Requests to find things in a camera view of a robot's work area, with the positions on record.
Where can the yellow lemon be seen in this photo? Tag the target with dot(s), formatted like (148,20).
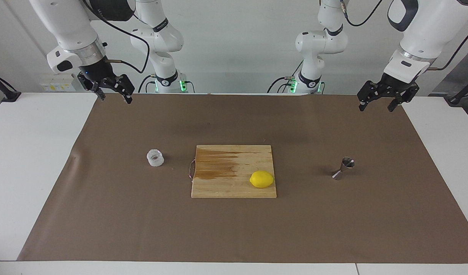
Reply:
(262,179)

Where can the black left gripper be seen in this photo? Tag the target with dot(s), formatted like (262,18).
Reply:
(396,86)

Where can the steel double jigger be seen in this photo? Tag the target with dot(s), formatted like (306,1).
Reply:
(347,163)

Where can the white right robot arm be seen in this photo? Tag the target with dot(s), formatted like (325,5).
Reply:
(70,23)

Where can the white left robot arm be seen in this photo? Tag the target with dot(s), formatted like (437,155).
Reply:
(425,30)

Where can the brown paper table mat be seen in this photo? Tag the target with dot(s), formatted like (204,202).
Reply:
(104,210)

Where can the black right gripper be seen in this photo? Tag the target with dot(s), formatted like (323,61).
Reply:
(98,76)

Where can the wooden cutting board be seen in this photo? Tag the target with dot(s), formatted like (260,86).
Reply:
(234,187)

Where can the small clear plastic cup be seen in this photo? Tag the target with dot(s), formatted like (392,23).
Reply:
(155,158)

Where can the white yellow socket box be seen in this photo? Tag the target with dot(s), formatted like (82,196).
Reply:
(58,83)

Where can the black camera stand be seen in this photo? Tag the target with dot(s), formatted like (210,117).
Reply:
(10,95)
(457,100)

